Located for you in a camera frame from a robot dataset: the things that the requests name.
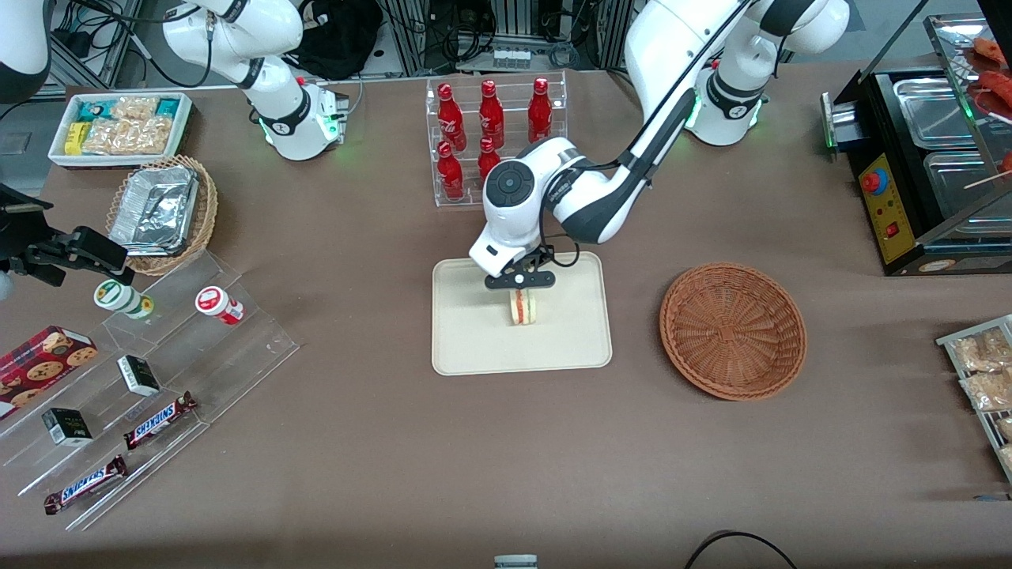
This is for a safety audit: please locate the cream plastic serving tray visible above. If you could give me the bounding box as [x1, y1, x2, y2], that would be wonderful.
[431, 251, 614, 377]

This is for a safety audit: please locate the small black carton box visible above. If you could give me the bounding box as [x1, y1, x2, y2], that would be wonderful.
[116, 354, 161, 398]
[41, 407, 94, 448]

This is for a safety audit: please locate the red soda bottle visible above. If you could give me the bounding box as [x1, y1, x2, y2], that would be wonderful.
[478, 79, 505, 151]
[436, 140, 466, 201]
[477, 137, 501, 187]
[527, 77, 553, 144]
[436, 82, 468, 152]

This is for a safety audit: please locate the black hot food warmer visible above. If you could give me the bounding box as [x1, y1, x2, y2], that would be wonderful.
[821, 0, 1012, 277]

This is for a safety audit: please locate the clear rice cracker bag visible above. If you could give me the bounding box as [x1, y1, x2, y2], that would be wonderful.
[110, 96, 160, 124]
[82, 118, 172, 156]

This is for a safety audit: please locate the tray of packaged snacks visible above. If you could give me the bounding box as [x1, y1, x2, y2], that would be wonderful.
[936, 314, 1012, 484]

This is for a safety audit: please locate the red-lidded small jar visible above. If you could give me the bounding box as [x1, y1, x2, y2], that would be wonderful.
[194, 285, 245, 326]

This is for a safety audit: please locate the steel food pan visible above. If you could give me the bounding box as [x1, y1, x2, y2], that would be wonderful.
[893, 76, 971, 149]
[923, 149, 1012, 239]

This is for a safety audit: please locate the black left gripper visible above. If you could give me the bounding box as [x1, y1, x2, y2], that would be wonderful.
[484, 246, 557, 309]

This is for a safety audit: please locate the layered sandwich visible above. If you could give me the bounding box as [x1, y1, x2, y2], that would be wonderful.
[509, 289, 542, 327]

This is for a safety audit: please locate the black floor cable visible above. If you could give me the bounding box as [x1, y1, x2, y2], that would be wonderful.
[683, 530, 800, 569]

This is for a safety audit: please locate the clear acrylic tiered display stand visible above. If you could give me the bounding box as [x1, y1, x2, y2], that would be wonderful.
[0, 251, 300, 533]

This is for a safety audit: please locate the clear acrylic bottle rack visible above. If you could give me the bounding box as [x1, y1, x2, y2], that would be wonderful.
[425, 70, 569, 209]

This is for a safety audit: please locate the brown round wicker basket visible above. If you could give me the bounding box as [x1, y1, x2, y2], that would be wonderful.
[659, 262, 808, 402]

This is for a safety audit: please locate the red tartan cookie box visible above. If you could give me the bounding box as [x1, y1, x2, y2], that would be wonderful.
[0, 325, 99, 420]

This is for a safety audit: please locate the green sunflower-lidded jar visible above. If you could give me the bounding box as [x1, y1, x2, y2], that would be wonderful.
[93, 278, 156, 321]

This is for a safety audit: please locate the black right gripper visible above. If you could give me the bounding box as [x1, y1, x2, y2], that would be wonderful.
[0, 185, 128, 288]

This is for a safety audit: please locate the light wicker basket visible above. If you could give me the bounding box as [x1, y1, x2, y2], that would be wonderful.
[106, 154, 219, 277]

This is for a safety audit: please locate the white plastic snack bin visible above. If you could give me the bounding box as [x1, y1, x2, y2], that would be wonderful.
[47, 92, 195, 171]

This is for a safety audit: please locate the Snickers chocolate bar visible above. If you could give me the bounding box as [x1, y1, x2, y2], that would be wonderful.
[43, 454, 129, 516]
[123, 391, 198, 451]

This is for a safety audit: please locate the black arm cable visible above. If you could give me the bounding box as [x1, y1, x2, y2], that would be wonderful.
[538, 0, 756, 268]

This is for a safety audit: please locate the red skewered sausage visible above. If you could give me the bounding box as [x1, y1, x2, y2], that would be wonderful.
[972, 36, 1012, 70]
[979, 70, 1012, 121]

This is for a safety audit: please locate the silver foil packets stack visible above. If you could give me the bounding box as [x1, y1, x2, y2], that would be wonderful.
[109, 165, 199, 257]

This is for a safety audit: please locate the black fabric bag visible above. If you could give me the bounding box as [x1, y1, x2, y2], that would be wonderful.
[288, 0, 385, 81]

